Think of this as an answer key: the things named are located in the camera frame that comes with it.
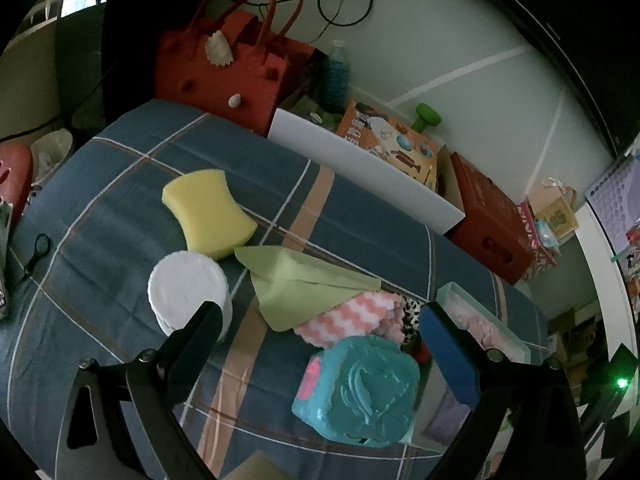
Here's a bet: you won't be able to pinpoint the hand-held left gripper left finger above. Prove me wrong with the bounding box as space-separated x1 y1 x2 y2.
50 300 224 480

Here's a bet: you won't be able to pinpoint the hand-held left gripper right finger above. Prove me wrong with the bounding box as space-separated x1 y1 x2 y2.
419 302 589 480

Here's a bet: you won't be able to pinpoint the clear tray with pink contents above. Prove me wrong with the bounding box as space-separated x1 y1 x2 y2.
447 297 503 358

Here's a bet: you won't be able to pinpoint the white tray with teal rim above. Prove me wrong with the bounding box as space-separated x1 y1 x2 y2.
420 282 532 461

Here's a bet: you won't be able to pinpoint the purple wet wipe packet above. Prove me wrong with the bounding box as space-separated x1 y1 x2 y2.
424 397 472 445

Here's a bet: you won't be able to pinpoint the teal plastic pack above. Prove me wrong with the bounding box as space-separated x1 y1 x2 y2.
291 334 421 449

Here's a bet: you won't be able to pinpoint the pink white wavy cloth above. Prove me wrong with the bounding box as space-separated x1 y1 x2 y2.
293 293 407 350

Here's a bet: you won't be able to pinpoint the green cloth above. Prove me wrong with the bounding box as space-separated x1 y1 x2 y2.
233 245 381 332

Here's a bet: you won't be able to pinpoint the white cotton pad stack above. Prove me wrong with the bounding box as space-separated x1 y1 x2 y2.
147 251 234 344

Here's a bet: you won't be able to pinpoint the black white spotted scrunchie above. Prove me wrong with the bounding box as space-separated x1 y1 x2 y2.
399 295 427 342

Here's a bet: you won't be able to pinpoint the yellow sponge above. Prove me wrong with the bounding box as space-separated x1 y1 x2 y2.
162 169 259 261

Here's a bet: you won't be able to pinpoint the red patterned gift bag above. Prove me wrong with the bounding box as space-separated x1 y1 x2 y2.
517 202 561 281

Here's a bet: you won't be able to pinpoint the red cardboard box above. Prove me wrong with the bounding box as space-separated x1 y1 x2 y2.
447 152 536 286

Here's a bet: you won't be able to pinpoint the blue plaid blanket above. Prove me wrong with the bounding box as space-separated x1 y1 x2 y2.
0 98 550 480

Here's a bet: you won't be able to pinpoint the small gift bag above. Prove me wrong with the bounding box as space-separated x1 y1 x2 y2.
529 179 579 246

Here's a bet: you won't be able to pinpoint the black scissors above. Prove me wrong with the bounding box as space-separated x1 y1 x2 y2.
19 233 51 282

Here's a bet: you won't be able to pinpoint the white long box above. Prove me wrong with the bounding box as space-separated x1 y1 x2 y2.
267 108 466 236

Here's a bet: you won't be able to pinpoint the orange toy box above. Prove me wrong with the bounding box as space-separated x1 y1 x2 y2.
335 98 446 192

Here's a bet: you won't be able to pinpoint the green dumbbell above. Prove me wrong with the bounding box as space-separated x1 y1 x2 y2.
410 103 444 133

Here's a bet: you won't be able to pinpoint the red slipper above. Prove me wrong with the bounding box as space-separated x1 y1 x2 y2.
0 142 34 227

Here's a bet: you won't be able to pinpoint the red felt handbag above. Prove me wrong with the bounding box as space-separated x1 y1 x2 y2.
152 0 319 137

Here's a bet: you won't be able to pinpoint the plastic water bottle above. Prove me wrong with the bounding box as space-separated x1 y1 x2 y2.
319 39 351 114

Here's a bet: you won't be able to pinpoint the black cable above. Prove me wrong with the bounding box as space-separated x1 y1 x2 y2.
229 0 392 47

